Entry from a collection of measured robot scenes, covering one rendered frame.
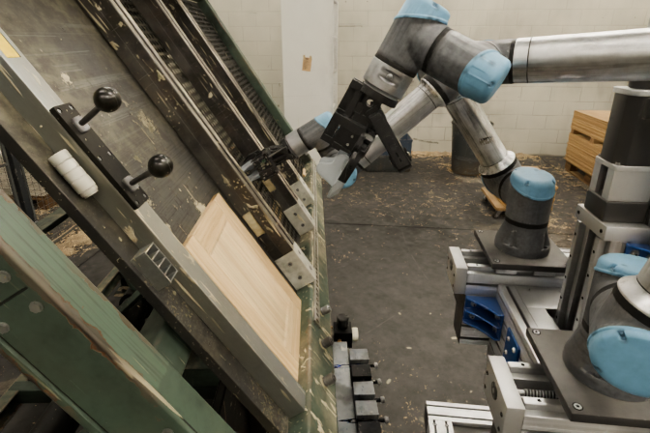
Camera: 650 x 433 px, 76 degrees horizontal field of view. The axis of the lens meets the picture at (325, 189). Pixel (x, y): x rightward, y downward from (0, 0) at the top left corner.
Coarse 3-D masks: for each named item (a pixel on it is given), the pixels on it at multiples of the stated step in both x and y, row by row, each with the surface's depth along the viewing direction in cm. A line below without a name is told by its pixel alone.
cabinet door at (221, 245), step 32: (224, 224) 104; (192, 256) 83; (224, 256) 96; (256, 256) 112; (224, 288) 87; (256, 288) 102; (288, 288) 120; (256, 320) 92; (288, 320) 108; (288, 352) 98
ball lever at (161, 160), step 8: (152, 160) 63; (160, 160) 63; (168, 160) 64; (152, 168) 63; (160, 168) 63; (168, 168) 64; (128, 176) 70; (136, 176) 68; (144, 176) 67; (160, 176) 64; (128, 184) 70; (136, 184) 71
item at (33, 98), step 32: (0, 32) 63; (0, 64) 61; (32, 96) 63; (96, 192) 68; (128, 224) 70; (160, 224) 74; (192, 288) 75; (224, 320) 78; (256, 352) 81; (288, 384) 85; (288, 416) 86
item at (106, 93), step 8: (104, 88) 59; (112, 88) 60; (96, 96) 59; (104, 96) 59; (112, 96) 60; (120, 96) 61; (96, 104) 60; (104, 104) 59; (112, 104) 60; (120, 104) 61; (88, 112) 64; (96, 112) 63; (72, 120) 66; (80, 120) 66; (88, 120) 65; (80, 128) 66; (88, 128) 67
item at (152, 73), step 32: (96, 0) 100; (128, 32) 103; (128, 64) 105; (160, 64) 108; (160, 96) 108; (192, 128) 111; (224, 160) 115; (224, 192) 118; (256, 192) 122; (288, 256) 125
